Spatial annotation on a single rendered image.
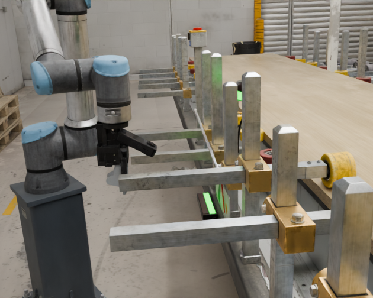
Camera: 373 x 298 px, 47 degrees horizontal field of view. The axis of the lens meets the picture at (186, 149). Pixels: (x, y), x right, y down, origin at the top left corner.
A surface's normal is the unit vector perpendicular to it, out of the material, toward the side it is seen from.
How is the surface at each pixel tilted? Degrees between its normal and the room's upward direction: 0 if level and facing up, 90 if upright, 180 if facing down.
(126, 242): 90
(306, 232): 90
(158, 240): 90
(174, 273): 0
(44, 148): 90
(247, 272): 0
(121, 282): 0
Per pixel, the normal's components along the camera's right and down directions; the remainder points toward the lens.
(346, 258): 0.09, 0.29
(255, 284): -0.04, -0.95
